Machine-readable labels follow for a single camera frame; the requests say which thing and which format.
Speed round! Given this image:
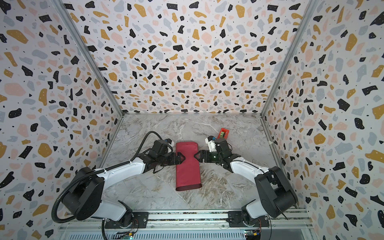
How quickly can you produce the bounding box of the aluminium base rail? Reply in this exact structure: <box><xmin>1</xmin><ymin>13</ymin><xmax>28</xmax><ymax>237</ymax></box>
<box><xmin>56</xmin><ymin>209</ymin><xmax>317</xmax><ymax>240</ymax></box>

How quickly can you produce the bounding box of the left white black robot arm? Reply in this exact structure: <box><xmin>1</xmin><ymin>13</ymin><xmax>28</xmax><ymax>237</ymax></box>
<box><xmin>59</xmin><ymin>140</ymin><xmax>186</xmax><ymax>225</ymax></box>

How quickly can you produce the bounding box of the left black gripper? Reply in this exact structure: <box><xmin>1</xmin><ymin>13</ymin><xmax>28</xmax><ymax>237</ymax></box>
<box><xmin>157</xmin><ymin>151</ymin><xmax>186</xmax><ymax>166</ymax></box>

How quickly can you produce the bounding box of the black corrugated cable conduit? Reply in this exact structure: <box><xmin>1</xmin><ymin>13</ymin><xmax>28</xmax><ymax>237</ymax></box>
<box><xmin>50</xmin><ymin>130</ymin><xmax>164</xmax><ymax>224</ymax></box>

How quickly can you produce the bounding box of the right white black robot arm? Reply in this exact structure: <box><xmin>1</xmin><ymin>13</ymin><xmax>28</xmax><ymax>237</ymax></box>
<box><xmin>194</xmin><ymin>136</ymin><xmax>298</xmax><ymax>220</ymax></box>

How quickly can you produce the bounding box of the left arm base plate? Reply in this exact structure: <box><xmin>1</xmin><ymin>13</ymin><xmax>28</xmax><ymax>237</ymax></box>
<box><xmin>105</xmin><ymin>201</ymin><xmax>149</xmax><ymax>230</ymax></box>

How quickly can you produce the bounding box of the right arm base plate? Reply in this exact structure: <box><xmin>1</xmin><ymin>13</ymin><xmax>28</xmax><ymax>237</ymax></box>
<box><xmin>226</xmin><ymin>206</ymin><xmax>270</xmax><ymax>228</ymax></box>

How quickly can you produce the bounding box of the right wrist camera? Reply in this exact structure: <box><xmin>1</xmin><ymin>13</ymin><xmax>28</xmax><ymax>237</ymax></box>
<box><xmin>205</xmin><ymin>136</ymin><xmax>217</xmax><ymax>153</ymax></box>

